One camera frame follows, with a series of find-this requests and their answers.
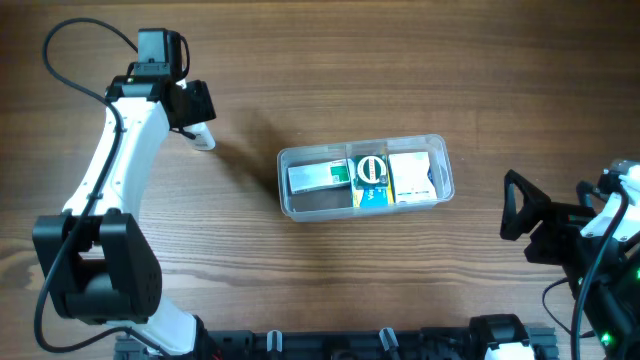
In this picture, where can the white lotion bottle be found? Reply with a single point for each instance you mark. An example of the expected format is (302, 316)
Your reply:
(199, 137)

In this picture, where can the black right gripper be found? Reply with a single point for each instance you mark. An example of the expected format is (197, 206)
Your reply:
(542, 226)

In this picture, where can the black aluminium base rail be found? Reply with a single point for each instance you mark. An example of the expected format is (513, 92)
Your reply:
(426, 343)

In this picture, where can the white green medicine box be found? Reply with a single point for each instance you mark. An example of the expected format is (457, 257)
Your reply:
(318, 176)

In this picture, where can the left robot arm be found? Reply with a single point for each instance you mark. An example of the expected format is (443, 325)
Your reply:
(98, 266)

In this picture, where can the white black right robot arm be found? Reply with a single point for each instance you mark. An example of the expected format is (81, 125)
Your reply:
(596, 243)

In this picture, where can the clear plastic container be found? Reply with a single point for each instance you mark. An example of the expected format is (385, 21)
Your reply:
(336, 203)

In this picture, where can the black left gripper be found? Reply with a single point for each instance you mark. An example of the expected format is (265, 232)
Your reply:
(198, 105)

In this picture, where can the blue yellow cough drops bag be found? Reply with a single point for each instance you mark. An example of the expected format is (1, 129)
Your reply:
(372, 197)

